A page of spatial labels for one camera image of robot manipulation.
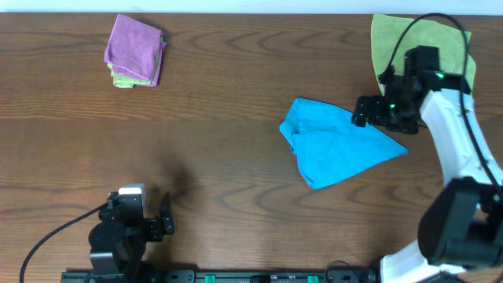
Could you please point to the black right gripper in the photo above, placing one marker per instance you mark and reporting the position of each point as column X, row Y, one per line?
column 377, row 104

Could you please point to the green microfiber cloth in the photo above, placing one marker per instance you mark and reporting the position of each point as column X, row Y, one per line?
column 391, row 37

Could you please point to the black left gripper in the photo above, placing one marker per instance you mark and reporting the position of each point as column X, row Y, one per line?
column 161, row 228

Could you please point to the folded green cloth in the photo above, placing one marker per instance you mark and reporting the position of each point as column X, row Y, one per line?
column 129, row 81

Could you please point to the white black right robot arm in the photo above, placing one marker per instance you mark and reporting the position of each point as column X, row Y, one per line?
column 462, row 229

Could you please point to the folded purple cloth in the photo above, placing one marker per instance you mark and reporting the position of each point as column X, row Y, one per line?
column 132, row 47

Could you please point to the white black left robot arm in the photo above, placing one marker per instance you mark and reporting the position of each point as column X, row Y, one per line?
column 118, row 242

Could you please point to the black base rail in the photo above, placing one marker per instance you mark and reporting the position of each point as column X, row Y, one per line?
column 191, row 276

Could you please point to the blue microfiber cloth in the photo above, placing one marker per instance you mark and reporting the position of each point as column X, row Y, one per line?
column 329, row 148

